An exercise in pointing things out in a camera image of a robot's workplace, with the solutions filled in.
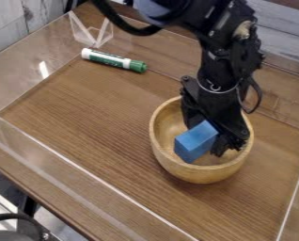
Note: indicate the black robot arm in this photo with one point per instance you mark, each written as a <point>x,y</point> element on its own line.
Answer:
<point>224,27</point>

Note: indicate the clear acrylic tray wall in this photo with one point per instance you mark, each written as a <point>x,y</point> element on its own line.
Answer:
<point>91,205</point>

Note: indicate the clear acrylic triangular stand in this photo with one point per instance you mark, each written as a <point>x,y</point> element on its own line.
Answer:
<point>91,36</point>

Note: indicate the blue rectangular block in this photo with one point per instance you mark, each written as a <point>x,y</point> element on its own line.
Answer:
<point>195,142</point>

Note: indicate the brown wooden bowl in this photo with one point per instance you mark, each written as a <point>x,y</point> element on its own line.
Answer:
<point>208,169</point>

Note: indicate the black metal bracket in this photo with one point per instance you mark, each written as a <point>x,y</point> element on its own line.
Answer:
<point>33,230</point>

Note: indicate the green and white marker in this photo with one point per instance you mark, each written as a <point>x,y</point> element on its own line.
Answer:
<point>112,60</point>

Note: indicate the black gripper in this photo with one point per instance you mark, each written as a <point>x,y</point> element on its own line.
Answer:
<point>217,108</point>

